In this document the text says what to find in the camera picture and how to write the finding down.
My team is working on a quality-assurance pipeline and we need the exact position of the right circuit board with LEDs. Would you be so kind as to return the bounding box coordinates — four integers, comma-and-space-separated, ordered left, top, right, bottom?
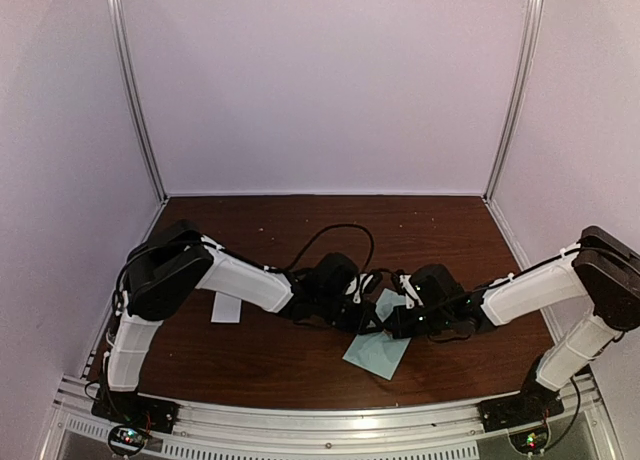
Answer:
520, 432, 548, 452

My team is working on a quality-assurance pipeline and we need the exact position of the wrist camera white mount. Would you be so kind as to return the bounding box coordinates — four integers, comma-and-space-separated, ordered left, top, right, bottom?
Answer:
344, 271, 383, 304
394, 272, 417, 309

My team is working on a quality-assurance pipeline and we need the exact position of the right aluminium frame post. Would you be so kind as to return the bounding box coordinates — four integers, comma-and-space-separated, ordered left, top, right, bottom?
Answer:
483, 0, 544, 204

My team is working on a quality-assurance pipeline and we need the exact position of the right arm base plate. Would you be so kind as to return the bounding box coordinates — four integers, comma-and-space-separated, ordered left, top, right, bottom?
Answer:
478, 395, 564, 432

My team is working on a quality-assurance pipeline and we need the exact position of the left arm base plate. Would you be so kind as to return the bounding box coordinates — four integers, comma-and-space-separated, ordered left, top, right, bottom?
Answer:
91, 392, 179, 434

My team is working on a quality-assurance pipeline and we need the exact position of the left aluminium frame post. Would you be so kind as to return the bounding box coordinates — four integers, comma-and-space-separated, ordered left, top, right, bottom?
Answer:
107, 0, 168, 204

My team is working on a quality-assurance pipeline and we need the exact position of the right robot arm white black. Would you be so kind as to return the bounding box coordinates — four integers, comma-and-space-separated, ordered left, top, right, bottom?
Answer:
383, 226, 639, 422

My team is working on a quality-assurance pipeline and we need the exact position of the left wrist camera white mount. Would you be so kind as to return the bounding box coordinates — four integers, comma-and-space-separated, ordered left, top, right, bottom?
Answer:
344, 271, 383, 304

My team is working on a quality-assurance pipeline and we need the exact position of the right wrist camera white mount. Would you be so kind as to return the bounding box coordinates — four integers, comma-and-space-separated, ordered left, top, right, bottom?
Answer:
394, 272, 417, 309

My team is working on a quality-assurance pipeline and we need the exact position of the front aluminium rail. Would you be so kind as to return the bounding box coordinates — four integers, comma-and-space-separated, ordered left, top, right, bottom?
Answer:
35, 374, 624, 459

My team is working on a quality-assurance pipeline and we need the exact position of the aluminium frame post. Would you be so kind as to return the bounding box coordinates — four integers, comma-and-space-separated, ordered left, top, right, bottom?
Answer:
483, 0, 544, 204
107, 0, 168, 204

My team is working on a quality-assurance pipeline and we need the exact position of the circuit board with leds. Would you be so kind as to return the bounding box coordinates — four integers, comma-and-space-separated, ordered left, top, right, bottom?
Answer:
520, 432, 548, 452
115, 427, 147, 448

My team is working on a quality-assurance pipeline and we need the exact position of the light blue envelope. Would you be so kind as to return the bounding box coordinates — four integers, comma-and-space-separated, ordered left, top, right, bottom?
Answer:
342, 289, 410, 381

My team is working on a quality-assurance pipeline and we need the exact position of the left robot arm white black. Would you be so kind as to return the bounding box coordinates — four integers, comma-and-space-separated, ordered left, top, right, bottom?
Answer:
100, 220, 382, 424

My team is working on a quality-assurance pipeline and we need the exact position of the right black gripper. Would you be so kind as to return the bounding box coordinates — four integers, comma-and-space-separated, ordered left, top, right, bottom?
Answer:
383, 306, 451, 341

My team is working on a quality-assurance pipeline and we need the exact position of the white sticker sheet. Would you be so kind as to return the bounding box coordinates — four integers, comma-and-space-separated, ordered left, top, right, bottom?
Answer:
211, 292, 242, 324

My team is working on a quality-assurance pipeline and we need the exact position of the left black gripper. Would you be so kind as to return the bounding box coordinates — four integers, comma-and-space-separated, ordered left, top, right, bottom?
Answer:
316, 293, 383, 337

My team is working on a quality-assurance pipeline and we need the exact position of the left circuit board with LEDs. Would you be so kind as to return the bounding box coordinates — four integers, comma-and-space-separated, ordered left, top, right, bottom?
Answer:
115, 427, 147, 448

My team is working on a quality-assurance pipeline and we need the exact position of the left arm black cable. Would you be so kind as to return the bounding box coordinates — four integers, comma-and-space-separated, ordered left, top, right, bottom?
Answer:
289, 223, 376, 276

